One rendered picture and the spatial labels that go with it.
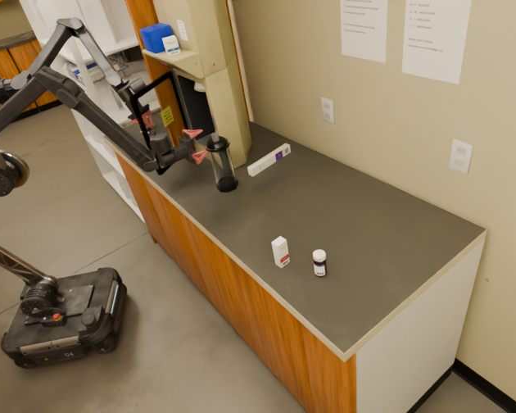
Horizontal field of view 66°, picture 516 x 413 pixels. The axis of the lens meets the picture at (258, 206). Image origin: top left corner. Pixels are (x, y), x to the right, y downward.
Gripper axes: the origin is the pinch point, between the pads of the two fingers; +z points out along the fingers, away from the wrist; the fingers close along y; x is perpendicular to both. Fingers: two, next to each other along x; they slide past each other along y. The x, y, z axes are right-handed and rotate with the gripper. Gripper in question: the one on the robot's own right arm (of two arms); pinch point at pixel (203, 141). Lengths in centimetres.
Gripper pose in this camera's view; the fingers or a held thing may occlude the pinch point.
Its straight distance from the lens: 169.5
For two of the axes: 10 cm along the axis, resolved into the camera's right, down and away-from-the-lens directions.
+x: -5.9, -4.1, 7.0
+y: -1.6, -7.8, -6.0
